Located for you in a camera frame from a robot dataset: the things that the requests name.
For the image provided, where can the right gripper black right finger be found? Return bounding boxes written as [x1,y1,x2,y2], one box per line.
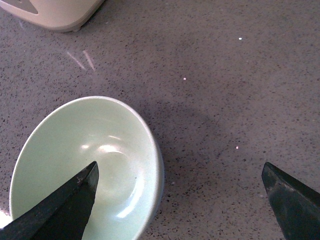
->
[261,162,320,240]

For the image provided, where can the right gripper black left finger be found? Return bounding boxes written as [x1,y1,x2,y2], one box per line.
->
[0,161,99,240]

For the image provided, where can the cream two-slot toaster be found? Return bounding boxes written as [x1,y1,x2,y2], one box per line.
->
[0,0,104,32]

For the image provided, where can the light green plastic bowl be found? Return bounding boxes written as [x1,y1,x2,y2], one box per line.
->
[9,96,164,240]

